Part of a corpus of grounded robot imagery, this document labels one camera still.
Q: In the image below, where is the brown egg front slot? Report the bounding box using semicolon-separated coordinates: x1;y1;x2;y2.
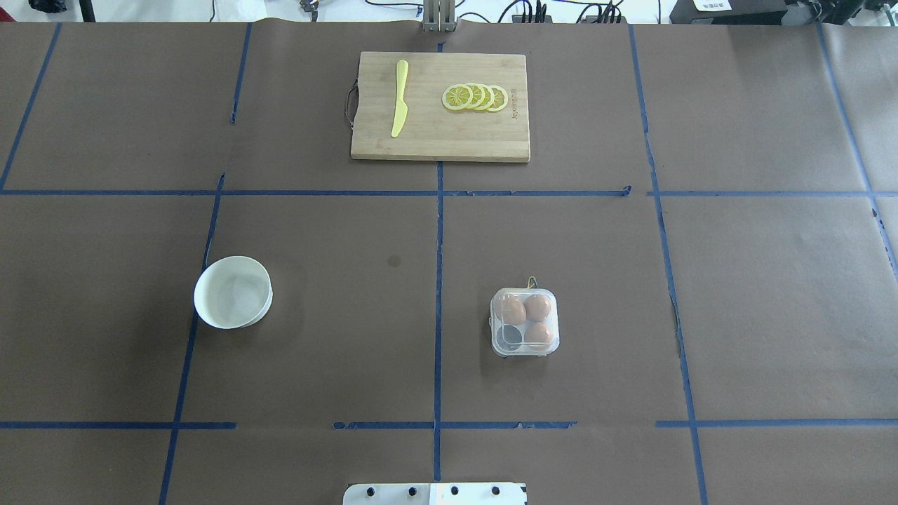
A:
525;322;555;349

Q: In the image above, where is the brown egg rear slot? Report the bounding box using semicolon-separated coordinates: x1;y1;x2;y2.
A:
523;294;553;322

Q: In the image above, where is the aluminium frame post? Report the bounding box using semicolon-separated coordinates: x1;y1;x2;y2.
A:
422;0;457;32

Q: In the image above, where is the brown egg slot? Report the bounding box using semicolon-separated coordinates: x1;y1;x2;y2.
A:
525;322;555;349
523;294;553;322

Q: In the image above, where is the bamboo cutting board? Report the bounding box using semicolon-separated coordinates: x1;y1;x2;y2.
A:
351;51;530;163

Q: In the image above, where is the clear plastic egg box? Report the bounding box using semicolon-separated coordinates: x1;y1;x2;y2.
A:
490;288;561;358

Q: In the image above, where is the white round bowl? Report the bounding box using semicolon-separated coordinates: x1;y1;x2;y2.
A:
193;256;274;330

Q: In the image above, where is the yellow plastic knife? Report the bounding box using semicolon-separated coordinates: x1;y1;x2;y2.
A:
391;60;410;138

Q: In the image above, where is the brown egg from bowl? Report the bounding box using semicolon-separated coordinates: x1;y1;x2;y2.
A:
496;293;527;326

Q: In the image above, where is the black box on table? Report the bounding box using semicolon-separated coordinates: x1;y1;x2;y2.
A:
669;1;788;25

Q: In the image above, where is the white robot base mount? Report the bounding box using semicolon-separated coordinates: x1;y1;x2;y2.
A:
342;482;528;504

